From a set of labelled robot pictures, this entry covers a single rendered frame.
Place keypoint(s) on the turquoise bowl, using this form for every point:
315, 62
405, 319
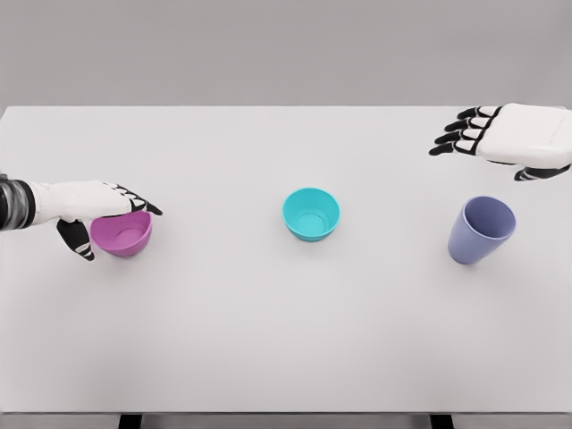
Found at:
310, 219

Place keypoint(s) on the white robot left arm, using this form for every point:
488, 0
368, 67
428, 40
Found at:
27, 203

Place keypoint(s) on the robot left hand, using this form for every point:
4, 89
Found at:
91, 199

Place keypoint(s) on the pink bowl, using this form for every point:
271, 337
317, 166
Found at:
125, 237

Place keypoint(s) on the lavender cup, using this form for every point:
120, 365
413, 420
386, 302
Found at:
476, 234

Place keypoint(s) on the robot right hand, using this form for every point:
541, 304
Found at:
520, 134

